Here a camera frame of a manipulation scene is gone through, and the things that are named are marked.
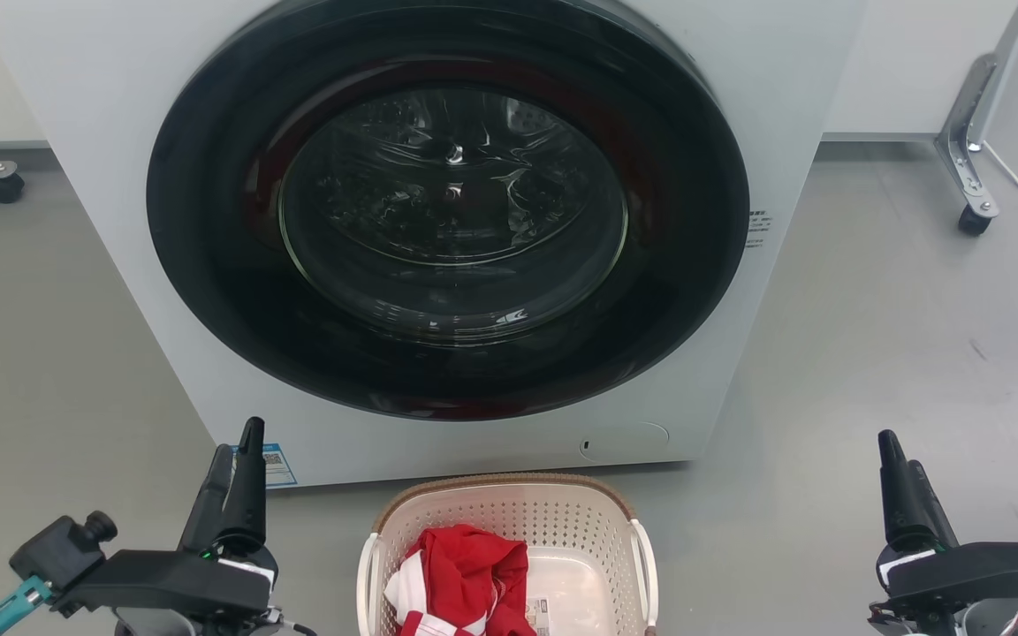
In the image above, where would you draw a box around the white perforated laundry basket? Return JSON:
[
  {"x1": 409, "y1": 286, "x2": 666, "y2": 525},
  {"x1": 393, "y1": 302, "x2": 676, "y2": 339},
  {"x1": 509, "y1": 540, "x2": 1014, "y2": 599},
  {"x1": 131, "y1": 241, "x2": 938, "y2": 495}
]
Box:
[{"x1": 357, "y1": 473, "x2": 660, "y2": 636}]

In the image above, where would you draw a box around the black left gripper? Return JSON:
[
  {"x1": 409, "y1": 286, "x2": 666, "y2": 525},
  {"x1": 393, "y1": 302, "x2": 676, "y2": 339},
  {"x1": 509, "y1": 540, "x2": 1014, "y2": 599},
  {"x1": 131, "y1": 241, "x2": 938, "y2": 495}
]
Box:
[{"x1": 57, "y1": 417, "x2": 280, "y2": 621}]

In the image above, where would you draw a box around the red and white garment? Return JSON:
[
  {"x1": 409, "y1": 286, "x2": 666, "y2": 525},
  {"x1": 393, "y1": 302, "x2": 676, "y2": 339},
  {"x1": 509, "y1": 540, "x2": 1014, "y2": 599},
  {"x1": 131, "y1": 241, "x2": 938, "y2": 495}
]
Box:
[{"x1": 384, "y1": 525, "x2": 538, "y2": 636}]

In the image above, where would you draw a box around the teal cable connector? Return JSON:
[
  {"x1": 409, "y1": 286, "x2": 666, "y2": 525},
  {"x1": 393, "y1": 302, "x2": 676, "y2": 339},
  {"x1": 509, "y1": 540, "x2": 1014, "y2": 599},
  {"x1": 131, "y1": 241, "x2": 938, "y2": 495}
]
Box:
[{"x1": 0, "y1": 576, "x2": 52, "y2": 636}]

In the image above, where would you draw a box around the white front-load washing machine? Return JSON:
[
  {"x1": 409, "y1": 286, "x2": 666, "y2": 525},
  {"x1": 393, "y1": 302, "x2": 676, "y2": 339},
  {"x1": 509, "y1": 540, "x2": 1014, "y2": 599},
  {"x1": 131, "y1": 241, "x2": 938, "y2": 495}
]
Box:
[{"x1": 0, "y1": 0, "x2": 868, "y2": 488}]

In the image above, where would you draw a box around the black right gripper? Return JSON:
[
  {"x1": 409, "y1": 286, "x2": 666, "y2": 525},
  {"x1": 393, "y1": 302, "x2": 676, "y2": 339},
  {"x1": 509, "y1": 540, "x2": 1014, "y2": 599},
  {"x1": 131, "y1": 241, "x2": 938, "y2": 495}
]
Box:
[{"x1": 870, "y1": 429, "x2": 1018, "y2": 619}]

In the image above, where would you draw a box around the blue energy label sticker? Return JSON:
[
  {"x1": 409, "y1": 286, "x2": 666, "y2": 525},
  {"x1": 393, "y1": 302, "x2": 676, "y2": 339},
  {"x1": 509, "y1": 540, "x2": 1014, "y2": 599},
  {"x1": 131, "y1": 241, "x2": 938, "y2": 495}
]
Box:
[{"x1": 231, "y1": 442, "x2": 298, "y2": 488}]

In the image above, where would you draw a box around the white oval filter cover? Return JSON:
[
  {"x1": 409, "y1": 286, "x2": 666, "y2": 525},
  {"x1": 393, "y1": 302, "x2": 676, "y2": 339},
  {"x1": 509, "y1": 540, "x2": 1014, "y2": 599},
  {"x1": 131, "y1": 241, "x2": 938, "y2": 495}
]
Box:
[{"x1": 579, "y1": 421, "x2": 671, "y2": 463}]

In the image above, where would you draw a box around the black round washer door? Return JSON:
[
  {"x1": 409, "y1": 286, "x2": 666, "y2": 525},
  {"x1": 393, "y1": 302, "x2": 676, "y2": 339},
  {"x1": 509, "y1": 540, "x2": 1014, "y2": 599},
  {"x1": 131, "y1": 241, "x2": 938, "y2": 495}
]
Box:
[{"x1": 146, "y1": 0, "x2": 750, "y2": 422}]

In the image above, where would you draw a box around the grey metal frame with caster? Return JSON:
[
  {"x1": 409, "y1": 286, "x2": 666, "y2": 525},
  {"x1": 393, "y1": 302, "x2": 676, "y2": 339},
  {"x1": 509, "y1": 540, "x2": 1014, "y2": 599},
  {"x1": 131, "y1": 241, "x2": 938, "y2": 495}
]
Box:
[{"x1": 935, "y1": 0, "x2": 1018, "y2": 237}]

